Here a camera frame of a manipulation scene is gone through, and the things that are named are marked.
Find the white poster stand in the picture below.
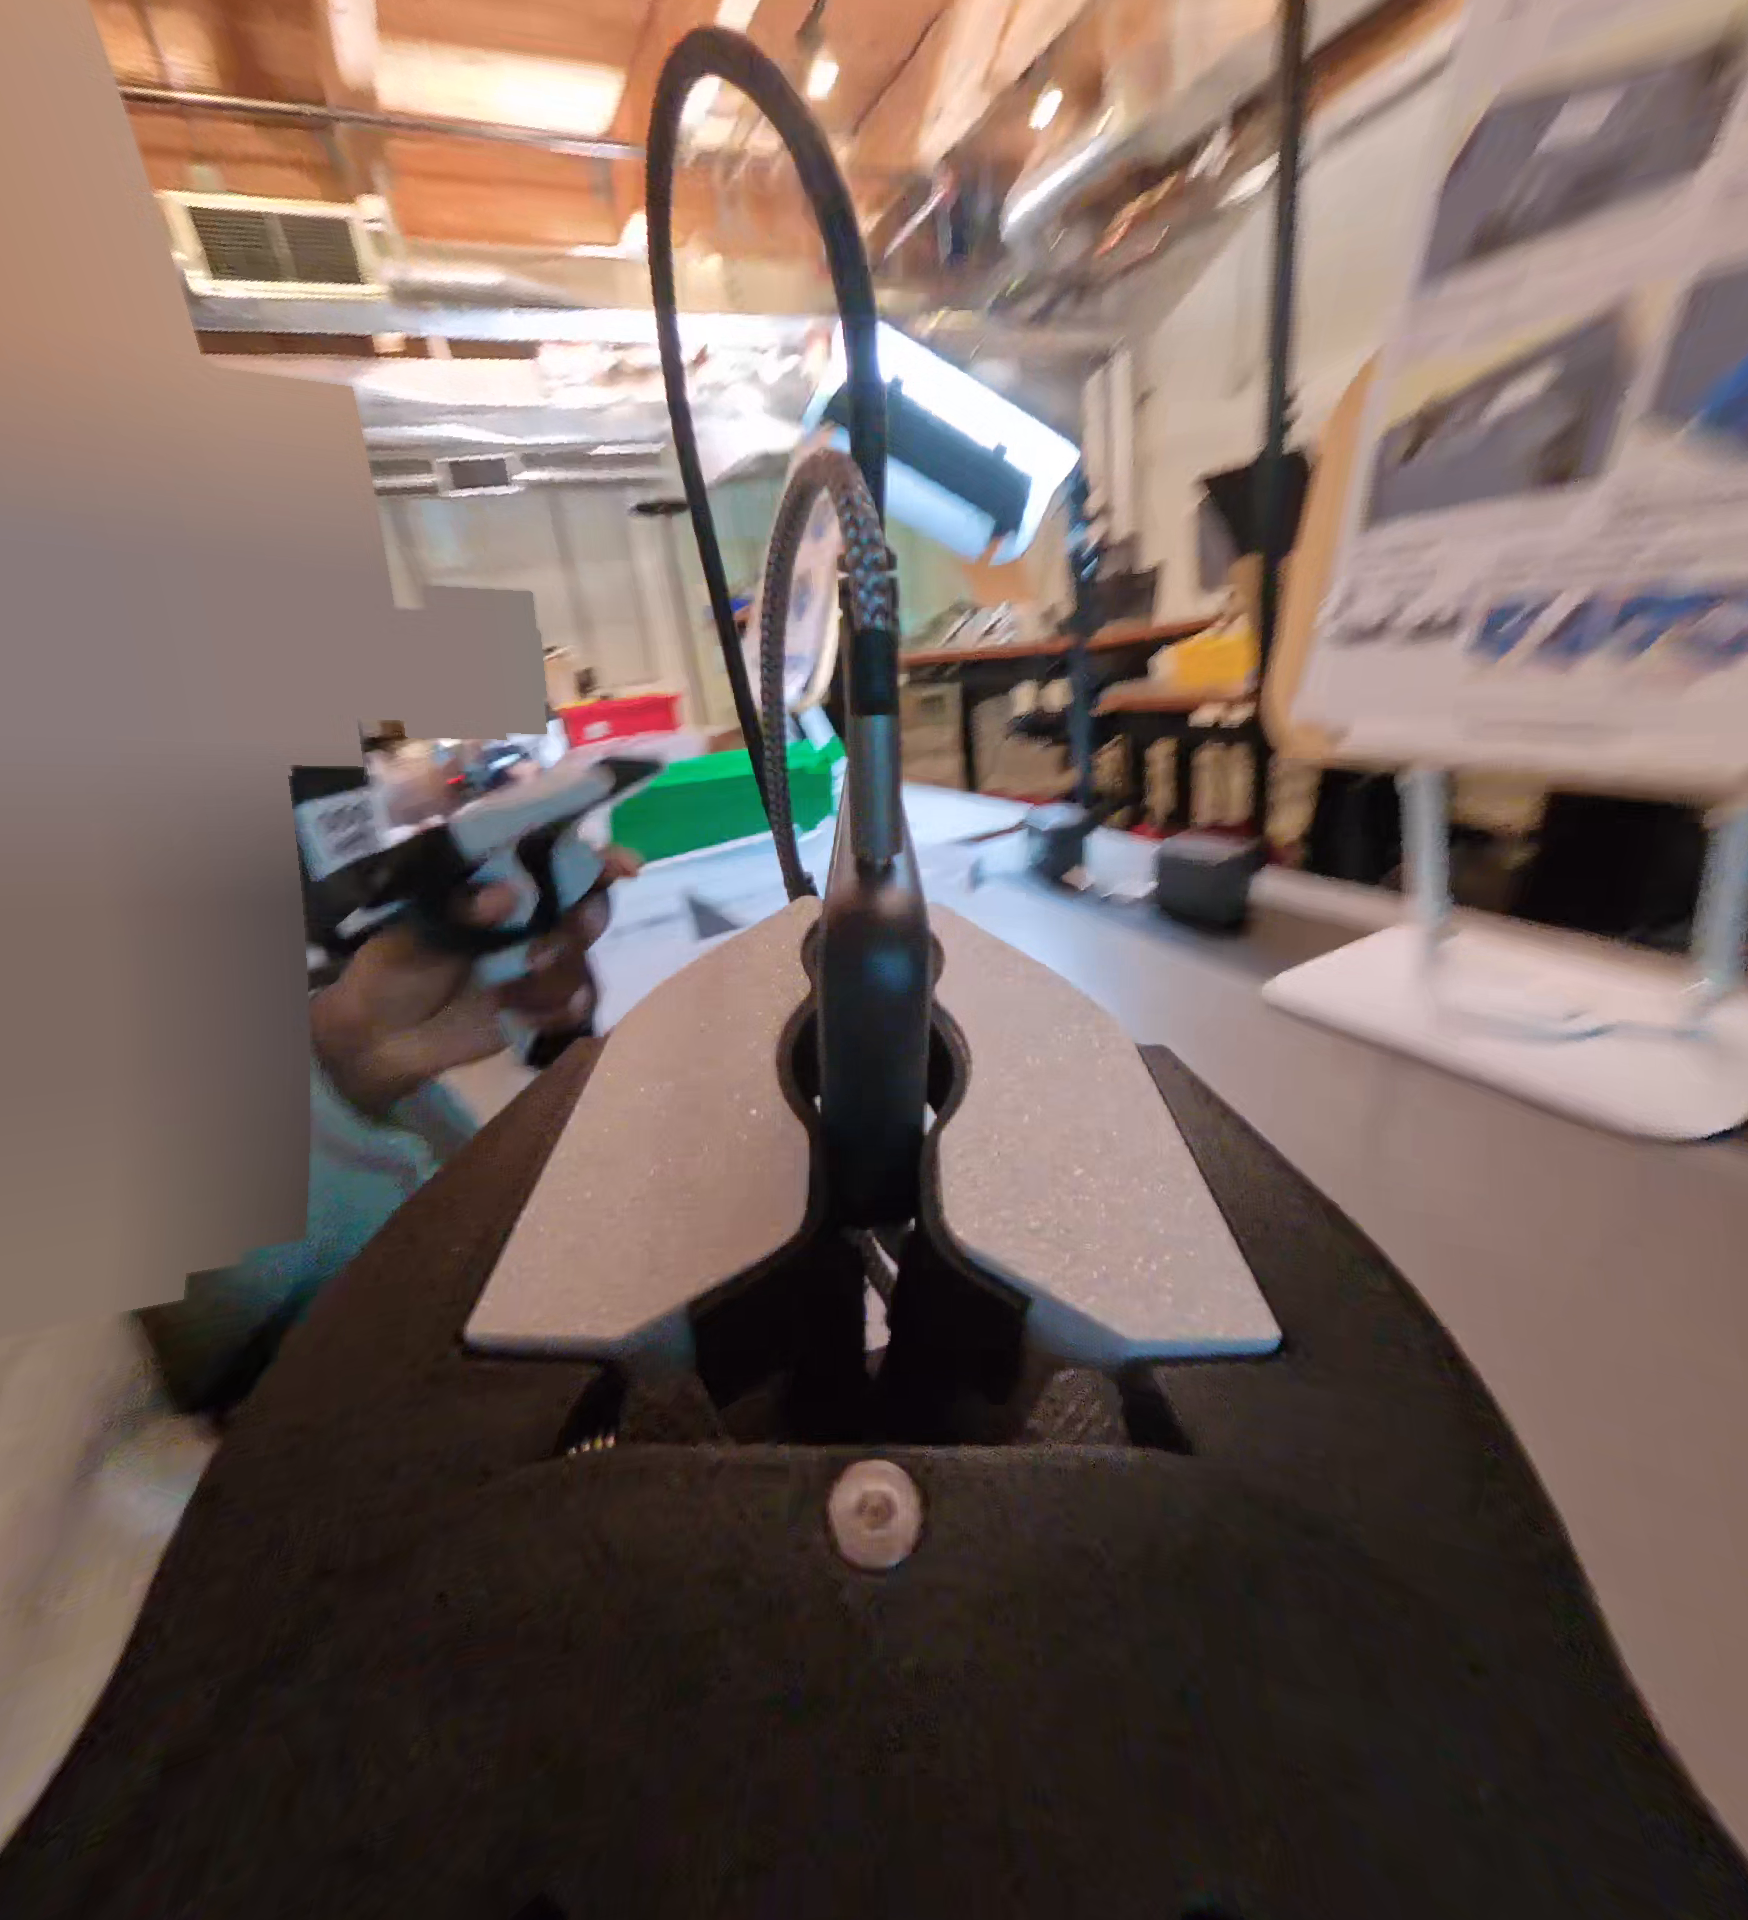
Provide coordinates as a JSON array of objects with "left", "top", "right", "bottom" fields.
[{"left": 1260, "top": 758, "right": 1748, "bottom": 1144}]

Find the person's cream shirt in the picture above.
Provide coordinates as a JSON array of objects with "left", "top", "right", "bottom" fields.
[{"left": 0, "top": 1305, "right": 231, "bottom": 1920}]

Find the black cube charger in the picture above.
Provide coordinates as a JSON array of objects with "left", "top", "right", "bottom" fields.
[{"left": 1155, "top": 828, "right": 1268, "bottom": 936}]

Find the softbox studio light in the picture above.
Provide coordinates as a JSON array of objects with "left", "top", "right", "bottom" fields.
[{"left": 806, "top": 319, "right": 1115, "bottom": 842}]

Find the red plastic bin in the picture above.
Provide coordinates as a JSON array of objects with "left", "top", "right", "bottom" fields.
[{"left": 556, "top": 689, "right": 685, "bottom": 750}]

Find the grey braided usb cable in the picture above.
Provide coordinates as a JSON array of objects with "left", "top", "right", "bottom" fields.
[{"left": 754, "top": 447, "right": 909, "bottom": 903}]

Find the wooden workbench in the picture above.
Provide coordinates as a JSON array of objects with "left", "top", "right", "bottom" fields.
[{"left": 897, "top": 615, "right": 1266, "bottom": 826}]

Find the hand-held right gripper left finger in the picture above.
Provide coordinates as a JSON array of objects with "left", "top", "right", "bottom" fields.
[{"left": 464, "top": 900, "right": 825, "bottom": 1352}]

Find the person's left forearm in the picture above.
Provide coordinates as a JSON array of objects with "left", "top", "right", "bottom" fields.
[{"left": 183, "top": 1073, "right": 494, "bottom": 1418}]

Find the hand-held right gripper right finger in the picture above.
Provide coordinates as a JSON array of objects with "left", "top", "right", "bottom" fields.
[{"left": 930, "top": 906, "right": 1285, "bottom": 1349}]

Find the wooden poster board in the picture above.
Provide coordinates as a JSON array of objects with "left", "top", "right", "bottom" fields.
[{"left": 1256, "top": 353, "right": 1394, "bottom": 759}]

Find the instruction poster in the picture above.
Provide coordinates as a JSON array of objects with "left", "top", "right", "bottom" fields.
[{"left": 1287, "top": 0, "right": 1748, "bottom": 799}]

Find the white air vent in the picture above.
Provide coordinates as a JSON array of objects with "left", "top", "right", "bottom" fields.
[{"left": 158, "top": 190, "right": 392, "bottom": 296}]

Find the black thin cable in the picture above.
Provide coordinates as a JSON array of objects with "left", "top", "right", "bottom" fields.
[{"left": 647, "top": 27, "right": 891, "bottom": 903}]

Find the person's left hand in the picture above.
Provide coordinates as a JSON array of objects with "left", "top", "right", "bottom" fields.
[{"left": 309, "top": 847, "right": 642, "bottom": 1114}]

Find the dark grey labelled charger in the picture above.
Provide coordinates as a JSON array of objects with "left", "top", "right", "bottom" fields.
[{"left": 1021, "top": 800, "right": 1103, "bottom": 891}]

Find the green plastic bin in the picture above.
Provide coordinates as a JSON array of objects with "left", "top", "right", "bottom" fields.
[{"left": 609, "top": 742, "right": 847, "bottom": 868}]

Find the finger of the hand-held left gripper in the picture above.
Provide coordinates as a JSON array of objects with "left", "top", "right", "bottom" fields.
[{"left": 457, "top": 753, "right": 663, "bottom": 847}]

